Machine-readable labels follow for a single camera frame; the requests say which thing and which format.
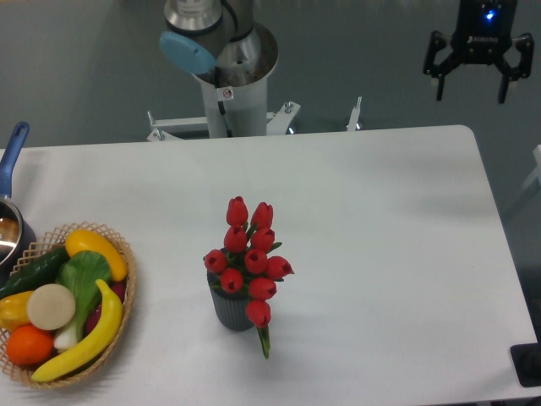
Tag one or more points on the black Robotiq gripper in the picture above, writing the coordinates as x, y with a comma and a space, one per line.
481, 31

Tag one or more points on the red tulip bouquet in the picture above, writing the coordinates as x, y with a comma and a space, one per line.
245, 263

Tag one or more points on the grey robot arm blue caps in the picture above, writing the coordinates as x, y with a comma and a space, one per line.
220, 43

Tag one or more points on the grey ribbed vase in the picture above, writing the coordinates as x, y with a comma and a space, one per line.
229, 308

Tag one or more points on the black device at table edge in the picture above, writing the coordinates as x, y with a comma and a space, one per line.
526, 361

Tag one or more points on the yellow squash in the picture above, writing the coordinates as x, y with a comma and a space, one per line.
85, 240

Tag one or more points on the green bok choy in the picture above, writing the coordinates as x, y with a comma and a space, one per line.
79, 276

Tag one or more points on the woven wicker basket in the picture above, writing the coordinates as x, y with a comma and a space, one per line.
50, 241

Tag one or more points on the green cucumber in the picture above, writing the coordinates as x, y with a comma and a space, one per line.
39, 272

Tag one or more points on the yellow banana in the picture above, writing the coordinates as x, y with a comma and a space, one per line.
91, 346

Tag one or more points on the beige round disc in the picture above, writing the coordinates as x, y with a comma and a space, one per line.
50, 307

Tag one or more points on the yellow bell pepper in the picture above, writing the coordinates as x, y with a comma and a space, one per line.
14, 312

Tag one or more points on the orange fruit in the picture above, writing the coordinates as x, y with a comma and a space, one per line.
29, 345

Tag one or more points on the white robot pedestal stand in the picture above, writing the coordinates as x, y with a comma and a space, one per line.
230, 112

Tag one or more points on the blue handled steel pot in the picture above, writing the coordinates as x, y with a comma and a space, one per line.
16, 233

